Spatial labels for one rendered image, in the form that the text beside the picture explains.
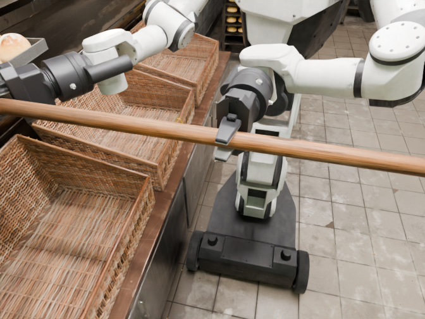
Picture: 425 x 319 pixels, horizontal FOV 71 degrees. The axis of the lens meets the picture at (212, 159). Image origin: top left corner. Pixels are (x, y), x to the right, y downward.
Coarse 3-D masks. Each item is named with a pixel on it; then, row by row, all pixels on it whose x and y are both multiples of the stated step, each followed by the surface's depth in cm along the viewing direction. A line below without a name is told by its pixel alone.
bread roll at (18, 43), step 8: (0, 40) 68; (8, 40) 68; (16, 40) 70; (24, 40) 72; (0, 48) 67; (8, 48) 68; (16, 48) 69; (24, 48) 71; (0, 56) 68; (8, 56) 68
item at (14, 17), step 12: (24, 0) 106; (36, 0) 106; (48, 0) 112; (60, 0) 118; (0, 12) 96; (12, 12) 98; (24, 12) 102; (36, 12) 107; (0, 24) 94; (12, 24) 98
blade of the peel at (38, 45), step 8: (32, 40) 76; (40, 40) 75; (32, 48) 72; (40, 48) 75; (48, 48) 77; (16, 56) 68; (24, 56) 70; (32, 56) 73; (16, 64) 68; (24, 64) 70; (0, 80) 65
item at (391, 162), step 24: (48, 120) 54; (72, 120) 52; (96, 120) 51; (120, 120) 51; (144, 120) 51; (216, 144) 49; (240, 144) 48; (264, 144) 47; (288, 144) 47; (312, 144) 47; (384, 168) 45; (408, 168) 45
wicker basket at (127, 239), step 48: (48, 144) 104; (0, 192) 97; (48, 192) 114; (96, 192) 118; (144, 192) 101; (0, 240) 96; (48, 240) 103; (96, 240) 103; (0, 288) 91; (48, 288) 91; (96, 288) 77
